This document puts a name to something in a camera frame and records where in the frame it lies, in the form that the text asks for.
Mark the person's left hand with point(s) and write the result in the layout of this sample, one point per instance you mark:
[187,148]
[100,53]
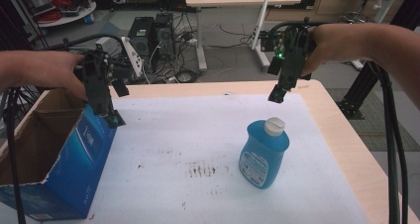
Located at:
[64,70]

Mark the person's right hand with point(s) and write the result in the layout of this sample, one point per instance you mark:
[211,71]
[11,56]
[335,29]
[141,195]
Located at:
[327,44]

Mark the blue bottle with white cap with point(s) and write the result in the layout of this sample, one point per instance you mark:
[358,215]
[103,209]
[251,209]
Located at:
[264,151]

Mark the round white table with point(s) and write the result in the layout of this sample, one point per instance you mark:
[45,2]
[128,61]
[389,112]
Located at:
[71,17]

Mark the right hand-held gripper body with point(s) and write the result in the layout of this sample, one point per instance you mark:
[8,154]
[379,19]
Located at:
[294,55]

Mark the white paper sheet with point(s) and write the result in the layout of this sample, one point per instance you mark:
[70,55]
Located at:
[185,134]

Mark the blue cardboard box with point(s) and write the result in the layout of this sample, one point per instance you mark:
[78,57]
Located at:
[77,164]

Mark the black computer tower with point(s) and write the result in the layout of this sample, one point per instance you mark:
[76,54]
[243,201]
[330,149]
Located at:
[141,35]
[164,32]

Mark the small white device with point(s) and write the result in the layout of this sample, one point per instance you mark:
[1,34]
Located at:
[104,44]

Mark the white power strip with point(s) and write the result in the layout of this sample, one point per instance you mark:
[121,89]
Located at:
[133,57]

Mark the wooden desk with white legs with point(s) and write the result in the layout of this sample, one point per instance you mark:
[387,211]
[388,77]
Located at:
[231,0]

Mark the black metal stand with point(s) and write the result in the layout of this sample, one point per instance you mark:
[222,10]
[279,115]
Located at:
[358,91]

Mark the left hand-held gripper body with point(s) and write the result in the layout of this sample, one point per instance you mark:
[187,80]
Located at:
[97,88]

